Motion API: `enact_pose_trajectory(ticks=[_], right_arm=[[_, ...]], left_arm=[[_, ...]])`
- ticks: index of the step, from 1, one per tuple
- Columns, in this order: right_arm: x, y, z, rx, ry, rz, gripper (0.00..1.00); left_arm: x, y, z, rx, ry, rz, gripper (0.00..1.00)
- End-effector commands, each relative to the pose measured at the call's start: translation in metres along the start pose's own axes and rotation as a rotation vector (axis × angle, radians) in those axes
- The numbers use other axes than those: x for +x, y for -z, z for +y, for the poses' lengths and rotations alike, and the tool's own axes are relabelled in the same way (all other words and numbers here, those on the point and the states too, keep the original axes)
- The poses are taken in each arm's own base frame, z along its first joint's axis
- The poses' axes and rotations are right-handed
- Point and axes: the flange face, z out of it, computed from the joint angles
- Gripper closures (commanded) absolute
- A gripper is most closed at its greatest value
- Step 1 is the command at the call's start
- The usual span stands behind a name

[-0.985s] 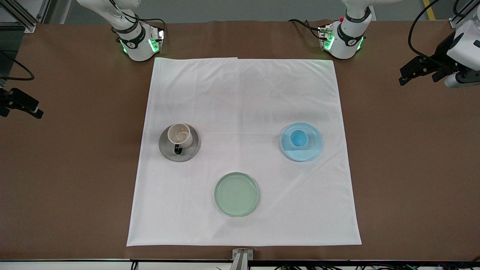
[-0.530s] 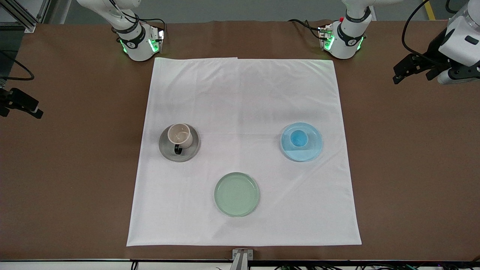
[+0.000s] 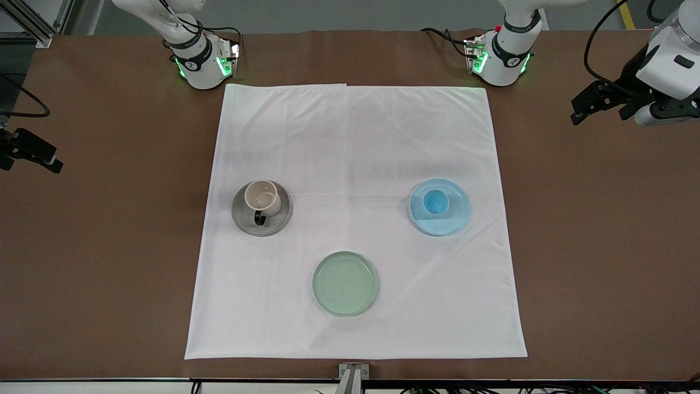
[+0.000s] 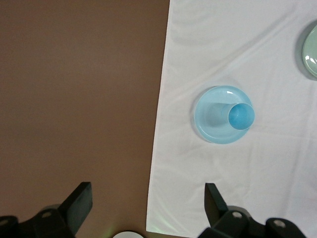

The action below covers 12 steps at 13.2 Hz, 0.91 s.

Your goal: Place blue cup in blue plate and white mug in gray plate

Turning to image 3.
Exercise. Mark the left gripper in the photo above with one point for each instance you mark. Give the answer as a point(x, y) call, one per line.
point(628, 78)

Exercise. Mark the small blue cup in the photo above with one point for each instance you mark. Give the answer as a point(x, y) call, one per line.
point(436, 202)

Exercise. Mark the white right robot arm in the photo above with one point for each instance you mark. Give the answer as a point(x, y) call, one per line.
point(199, 65)

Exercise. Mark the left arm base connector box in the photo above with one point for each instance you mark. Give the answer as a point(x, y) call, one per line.
point(477, 54)

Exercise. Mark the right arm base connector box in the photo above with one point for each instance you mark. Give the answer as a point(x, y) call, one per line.
point(227, 60)

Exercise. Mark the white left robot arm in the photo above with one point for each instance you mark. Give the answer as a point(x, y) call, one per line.
point(508, 54)

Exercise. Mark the light blue plate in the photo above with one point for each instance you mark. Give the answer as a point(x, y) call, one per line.
point(449, 224)

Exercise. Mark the gray plate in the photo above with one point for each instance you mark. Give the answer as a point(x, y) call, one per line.
point(280, 221)

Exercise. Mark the pale green plate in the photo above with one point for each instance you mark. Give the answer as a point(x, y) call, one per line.
point(345, 284)

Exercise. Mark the brown table cover sheet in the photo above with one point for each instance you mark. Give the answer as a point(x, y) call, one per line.
point(82, 273)

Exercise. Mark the white cloth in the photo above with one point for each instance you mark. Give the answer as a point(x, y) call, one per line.
point(355, 164)

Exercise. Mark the table front edge rail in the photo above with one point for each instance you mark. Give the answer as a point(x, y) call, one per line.
point(109, 387)

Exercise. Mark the grey metal table bracket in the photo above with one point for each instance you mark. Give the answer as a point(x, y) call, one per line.
point(353, 377)

